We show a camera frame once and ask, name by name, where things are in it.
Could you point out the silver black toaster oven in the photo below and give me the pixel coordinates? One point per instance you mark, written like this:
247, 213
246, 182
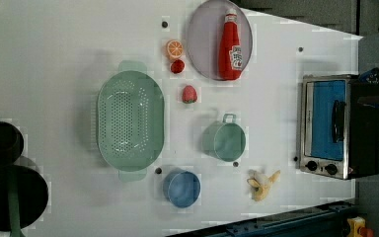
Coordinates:
339, 136

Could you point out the yellow red clamp object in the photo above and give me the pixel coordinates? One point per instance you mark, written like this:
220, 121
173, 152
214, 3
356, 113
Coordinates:
358, 228

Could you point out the red ketchup bottle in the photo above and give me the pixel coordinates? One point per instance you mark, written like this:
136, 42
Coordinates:
230, 58

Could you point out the peeled banana toy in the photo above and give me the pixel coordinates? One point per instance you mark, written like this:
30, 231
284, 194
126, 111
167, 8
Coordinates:
261, 184

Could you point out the grey round plate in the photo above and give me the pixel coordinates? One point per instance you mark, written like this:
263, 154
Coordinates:
204, 35

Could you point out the red strawberry toy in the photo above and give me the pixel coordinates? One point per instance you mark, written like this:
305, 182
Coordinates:
189, 95

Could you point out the small red fruit toy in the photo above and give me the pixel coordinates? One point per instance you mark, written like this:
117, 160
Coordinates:
177, 66

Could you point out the orange slice toy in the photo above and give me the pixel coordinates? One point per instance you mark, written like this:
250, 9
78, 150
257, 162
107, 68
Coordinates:
174, 49

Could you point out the blue round bowl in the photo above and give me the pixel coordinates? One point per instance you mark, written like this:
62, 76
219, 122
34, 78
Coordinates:
181, 188

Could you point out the green oval colander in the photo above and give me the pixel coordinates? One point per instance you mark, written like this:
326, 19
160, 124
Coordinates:
130, 121

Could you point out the black cylinder lower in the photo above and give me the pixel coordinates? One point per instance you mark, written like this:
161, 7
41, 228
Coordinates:
22, 190

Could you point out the black cylinder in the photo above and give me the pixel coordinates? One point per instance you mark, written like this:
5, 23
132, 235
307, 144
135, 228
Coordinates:
22, 190
11, 144

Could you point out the black cylinder upper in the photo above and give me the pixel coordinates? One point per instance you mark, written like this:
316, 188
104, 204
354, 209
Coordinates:
11, 144

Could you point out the blue metal frame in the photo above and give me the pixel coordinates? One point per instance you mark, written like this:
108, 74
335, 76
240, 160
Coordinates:
326, 220

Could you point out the green cup with handle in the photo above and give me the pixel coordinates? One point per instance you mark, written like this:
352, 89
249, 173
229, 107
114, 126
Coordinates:
224, 139

